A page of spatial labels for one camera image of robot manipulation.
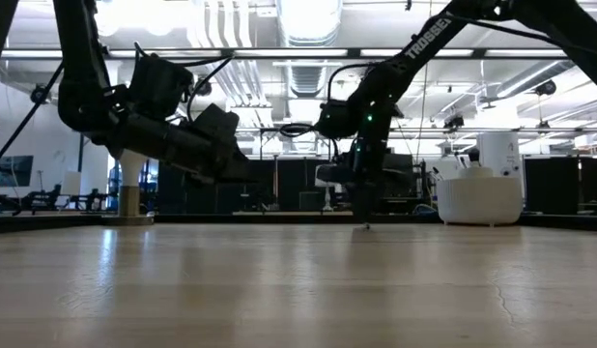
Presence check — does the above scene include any white cylinder appliance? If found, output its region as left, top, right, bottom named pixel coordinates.
left=475, top=131, right=523, bottom=179

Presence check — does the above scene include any black ceiling spotlight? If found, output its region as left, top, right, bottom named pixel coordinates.
left=441, top=114, right=467, bottom=132
left=533, top=78, right=559, bottom=97

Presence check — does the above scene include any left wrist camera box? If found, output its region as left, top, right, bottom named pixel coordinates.
left=128, top=52, right=194, bottom=122

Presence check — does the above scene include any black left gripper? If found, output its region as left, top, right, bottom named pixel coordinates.
left=109, top=103, right=261, bottom=186

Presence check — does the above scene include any dark wall screen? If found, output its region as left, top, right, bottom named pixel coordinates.
left=0, top=155, right=35, bottom=189

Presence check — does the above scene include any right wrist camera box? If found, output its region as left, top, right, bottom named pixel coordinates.
left=315, top=162, right=358, bottom=186

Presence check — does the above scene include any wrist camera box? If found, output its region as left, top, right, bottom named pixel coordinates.
left=315, top=162, right=358, bottom=186
left=128, top=52, right=194, bottom=122

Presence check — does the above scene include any dark workstation desk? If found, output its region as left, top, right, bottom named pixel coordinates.
left=17, top=183, right=111, bottom=215

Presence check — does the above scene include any black computer monitor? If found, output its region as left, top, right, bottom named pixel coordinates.
left=383, top=153, right=417, bottom=199

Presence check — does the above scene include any cream round brush holder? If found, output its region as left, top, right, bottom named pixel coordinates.
left=436, top=166, right=524, bottom=228

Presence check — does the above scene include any silver ceiling duct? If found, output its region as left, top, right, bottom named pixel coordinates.
left=274, top=0, right=344, bottom=101

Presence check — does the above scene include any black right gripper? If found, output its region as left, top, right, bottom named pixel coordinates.
left=352, top=137, right=392, bottom=227

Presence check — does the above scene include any black folding room divider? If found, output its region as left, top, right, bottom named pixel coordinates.
left=156, top=155, right=353, bottom=215
left=523, top=156, right=597, bottom=218

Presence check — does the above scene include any right gripper cable loop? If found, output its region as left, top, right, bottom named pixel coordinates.
left=277, top=122, right=324, bottom=140

